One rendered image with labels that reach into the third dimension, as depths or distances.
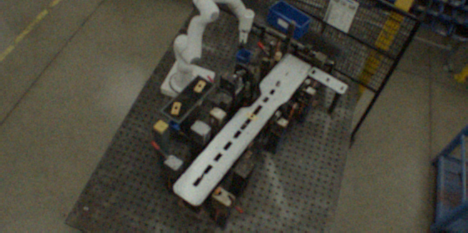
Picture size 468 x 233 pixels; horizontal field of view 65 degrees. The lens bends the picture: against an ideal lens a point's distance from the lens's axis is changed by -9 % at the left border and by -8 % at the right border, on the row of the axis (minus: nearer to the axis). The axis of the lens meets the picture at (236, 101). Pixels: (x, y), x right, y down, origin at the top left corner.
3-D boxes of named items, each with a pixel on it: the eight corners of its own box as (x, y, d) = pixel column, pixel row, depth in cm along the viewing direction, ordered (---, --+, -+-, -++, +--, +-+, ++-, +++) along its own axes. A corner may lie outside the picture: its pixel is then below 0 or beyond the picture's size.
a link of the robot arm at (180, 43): (181, 75, 281) (184, 53, 262) (170, 58, 288) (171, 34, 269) (196, 70, 286) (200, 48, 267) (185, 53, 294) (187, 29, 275)
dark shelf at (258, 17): (335, 65, 295) (336, 63, 293) (236, 12, 319) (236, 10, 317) (346, 50, 307) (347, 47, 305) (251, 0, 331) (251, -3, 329)
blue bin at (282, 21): (296, 40, 302) (300, 27, 292) (265, 20, 313) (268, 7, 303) (307, 31, 311) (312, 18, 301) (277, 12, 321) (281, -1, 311)
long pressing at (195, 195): (200, 210, 216) (200, 210, 215) (169, 188, 222) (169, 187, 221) (312, 67, 293) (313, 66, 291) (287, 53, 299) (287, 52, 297)
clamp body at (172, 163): (176, 199, 249) (175, 173, 220) (163, 189, 252) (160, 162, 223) (185, 188, 254) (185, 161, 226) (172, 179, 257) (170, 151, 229)
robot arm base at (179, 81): (166, 88, 295) (168, 72, 280) (176, 69, 307) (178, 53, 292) (190, 96, 295) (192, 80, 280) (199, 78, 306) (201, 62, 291)
